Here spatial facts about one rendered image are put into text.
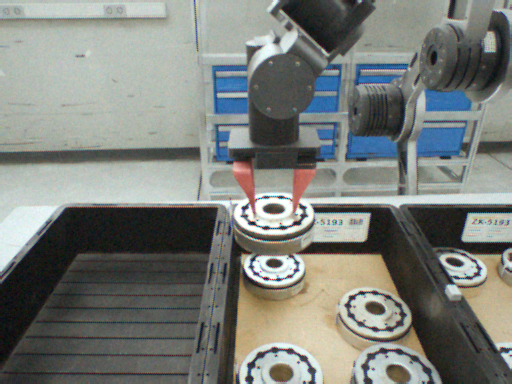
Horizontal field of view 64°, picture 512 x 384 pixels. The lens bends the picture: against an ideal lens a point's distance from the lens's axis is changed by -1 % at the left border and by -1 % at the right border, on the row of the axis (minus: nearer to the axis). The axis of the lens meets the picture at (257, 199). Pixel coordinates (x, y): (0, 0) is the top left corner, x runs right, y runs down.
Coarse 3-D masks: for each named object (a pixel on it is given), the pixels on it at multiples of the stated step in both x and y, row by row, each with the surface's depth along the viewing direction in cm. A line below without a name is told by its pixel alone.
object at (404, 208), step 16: (400, 208) 72; (416, 208) 72; (432, 208) 72; (448, 208) 72; (464, 208) 72; (480, 208) 72; (496, 208) 72; (416, 224) 67; (432, 256) 59; (448, 272) 56; (464, 304) 50; (480, 336) 46; (496, 352) 44; (496, 368) 42
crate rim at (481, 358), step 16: (320, 208) 72; (336, 208) 72; (352, 208) 72; (368, 208) 72; (384, 208) 72; (224, 224) 67; (400, 224) 67; (224, 240) 63; (416, 240) 63; (224, 256) 59; (416, 256) 60; (224, 272) 58; (432, 272) 56; (224, 288) 53; (224, 304) 50; (448, 304) 50; (224, 320) 48; (464, 320) 48; (464, 336) 46; (208, 352) 44; (480, 352) 44; (208, 368) 42; (480, 368) 42
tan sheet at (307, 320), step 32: (320, 256) 76; (352, 256) 76; (320, 288) 68; (352, 288) 68; (384, 288) 68; (256, 320) 62; (288, 320) 62; (320, 320) 62; (320, 352) 56; (352, 352) 56
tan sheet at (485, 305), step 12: (492, 264) 74; (492, 276) 71; (492, 288) 68; (504, 288) 68; (468, 300) 65; (480, 300) 65; (492, 300) 65; (504, 300) 65; (480, 312) 63; (492, 312) 63; (504, 312) 63; (492, 324) 61; (504, 324) 61; (492, 336) 59; (504, 336) 59
